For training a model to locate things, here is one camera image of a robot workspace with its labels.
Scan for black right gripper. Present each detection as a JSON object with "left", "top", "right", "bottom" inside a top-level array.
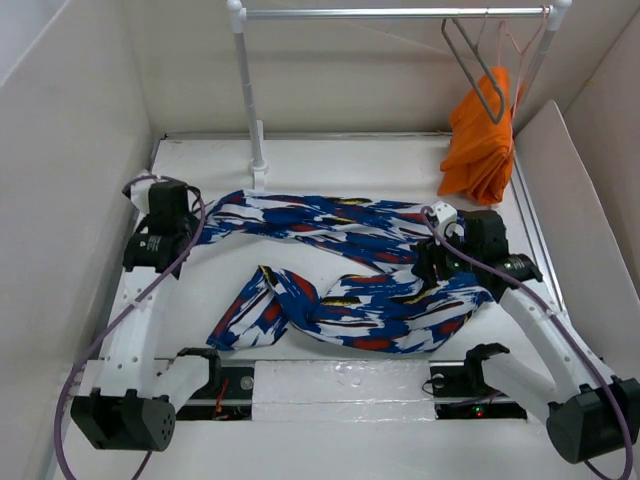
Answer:
[{"left": 409, "top": 222, "right": 481, "bottom": 285}]

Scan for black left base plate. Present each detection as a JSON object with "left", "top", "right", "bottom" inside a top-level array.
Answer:
[{"left": 177, "top": 365, "right": 254, "bottom": 422}]

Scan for blue patterned trousers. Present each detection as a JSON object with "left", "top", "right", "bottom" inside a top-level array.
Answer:
[{"left": 199, "top": 190, "right": 493, "bottom": 355}]

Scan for white clothes rack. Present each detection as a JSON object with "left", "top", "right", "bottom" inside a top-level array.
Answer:
[{"left": 226, "top": 1, "right": 572, "bottom": 190}]

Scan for orange cloth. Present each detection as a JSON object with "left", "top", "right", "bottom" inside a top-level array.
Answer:
[{"left": 438, "top": 67, "right": 514, "bottom": 206}]

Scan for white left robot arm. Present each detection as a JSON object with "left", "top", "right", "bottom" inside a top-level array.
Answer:
[{"left": 71, "top": 179, "right": 223, "bottom": 452}]

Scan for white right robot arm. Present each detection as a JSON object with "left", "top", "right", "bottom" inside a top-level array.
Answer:
[{"left": 413, "top": 202, "right": 639, "bottom": 479}]

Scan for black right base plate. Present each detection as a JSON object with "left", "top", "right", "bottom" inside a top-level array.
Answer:
[{"left": 422, "top": 361, "right": 528, "bottom": 420}]

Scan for pink wire hanger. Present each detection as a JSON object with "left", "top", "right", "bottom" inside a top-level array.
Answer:
[{"left": 497, "top": 6, "right": 549, "bottom": 119}]

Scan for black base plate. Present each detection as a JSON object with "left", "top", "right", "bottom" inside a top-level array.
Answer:
[
  {"left": 177, "top": 365, "right": 254, "bottom": 422},
  {"left": 422, "top": 361, "right": 528, "bottom": 420}
]

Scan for grey clothes hanger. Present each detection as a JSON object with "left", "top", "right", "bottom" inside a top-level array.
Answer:
[{"left": 440, "top": 15, "right": 507, "bottom": 125}]

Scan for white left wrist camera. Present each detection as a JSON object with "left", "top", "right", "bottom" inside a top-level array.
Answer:
[{"left": 123, "top": 172, "right": 160, "bottom": 215}]

